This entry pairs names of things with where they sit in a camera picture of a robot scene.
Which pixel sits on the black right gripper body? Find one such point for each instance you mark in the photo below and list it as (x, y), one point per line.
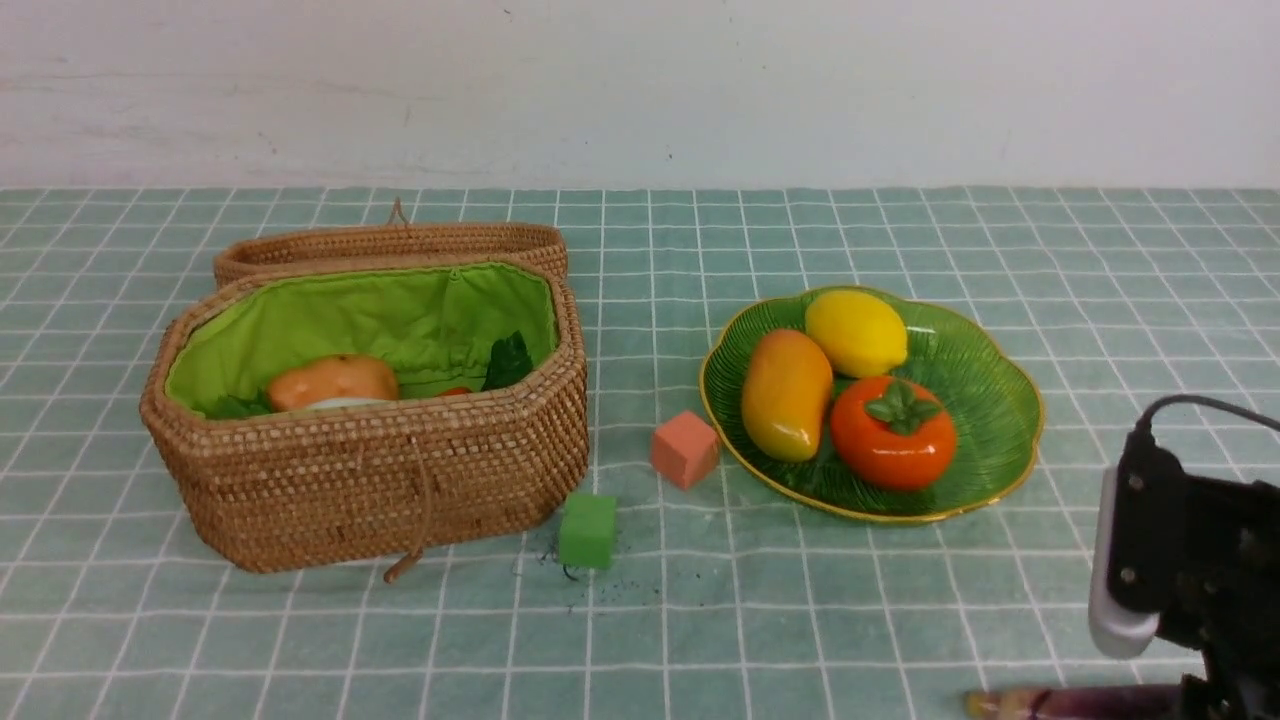
(1224, 601)

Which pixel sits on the purple eggplant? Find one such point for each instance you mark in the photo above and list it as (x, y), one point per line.
(1096, 702)

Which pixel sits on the orange persimmon with green calyx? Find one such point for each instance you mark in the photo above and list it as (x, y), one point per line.
(892, 434)

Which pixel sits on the yellow lemon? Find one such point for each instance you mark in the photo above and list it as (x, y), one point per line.
(861, 335)

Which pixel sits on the orange yellow mango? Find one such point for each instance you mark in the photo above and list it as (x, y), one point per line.
(785, 395)

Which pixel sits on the red carrot with green leaves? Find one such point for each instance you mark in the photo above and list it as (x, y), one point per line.
(509, 362)

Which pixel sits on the brown potato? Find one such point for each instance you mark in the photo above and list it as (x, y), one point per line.
(356, 375)

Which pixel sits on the white radish with green leaves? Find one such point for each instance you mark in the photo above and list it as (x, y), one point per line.
(237, 408)

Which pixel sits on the green glass leaf plate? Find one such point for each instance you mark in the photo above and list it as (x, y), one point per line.
(997, 409)

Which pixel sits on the orange foam cube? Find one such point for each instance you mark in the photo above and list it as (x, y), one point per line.
(685, 450)

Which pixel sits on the green foam cube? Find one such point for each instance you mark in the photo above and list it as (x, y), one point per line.
(587, 531)

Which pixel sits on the woven wicker basket lid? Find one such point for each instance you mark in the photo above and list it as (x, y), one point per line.
(536, 245)

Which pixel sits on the woven wicker basket green lining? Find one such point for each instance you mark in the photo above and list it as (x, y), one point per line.
(444, 464)

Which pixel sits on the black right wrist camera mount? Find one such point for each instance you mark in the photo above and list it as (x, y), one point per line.
(1139, 546)

